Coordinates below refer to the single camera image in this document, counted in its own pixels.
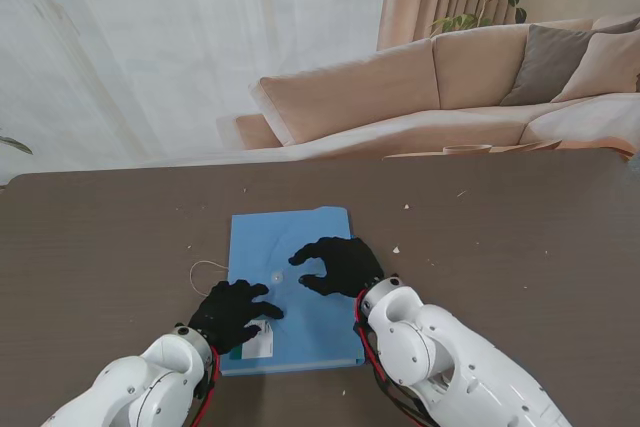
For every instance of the beige fabric sofa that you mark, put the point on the beige fabric sofa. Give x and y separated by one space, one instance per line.
350 92

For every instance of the blue plastic file folder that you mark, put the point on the blue plastic file folder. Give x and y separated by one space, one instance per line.
310 337

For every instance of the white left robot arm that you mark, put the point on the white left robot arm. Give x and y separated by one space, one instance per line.
145 387

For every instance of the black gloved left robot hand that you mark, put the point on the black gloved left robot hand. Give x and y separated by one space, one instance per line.
225 317

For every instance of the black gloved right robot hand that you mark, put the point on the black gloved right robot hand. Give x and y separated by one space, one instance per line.
350 267

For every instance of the brown cardboard sheet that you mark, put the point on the brown cardboard sheet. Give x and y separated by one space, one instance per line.
522 146

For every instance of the white sheer curtain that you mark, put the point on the white sheer curtain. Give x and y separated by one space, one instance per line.
175 47

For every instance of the dark green plant leaf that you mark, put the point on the dark green plant leaf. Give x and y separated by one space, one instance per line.
17 144

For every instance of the beige sofa cushion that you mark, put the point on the beige sofa cushion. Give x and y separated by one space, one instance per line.
602 67

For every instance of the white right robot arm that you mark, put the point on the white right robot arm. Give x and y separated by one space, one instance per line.
450 357

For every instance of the grey sofa cushion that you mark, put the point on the grey sofa cushion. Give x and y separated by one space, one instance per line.
547 62

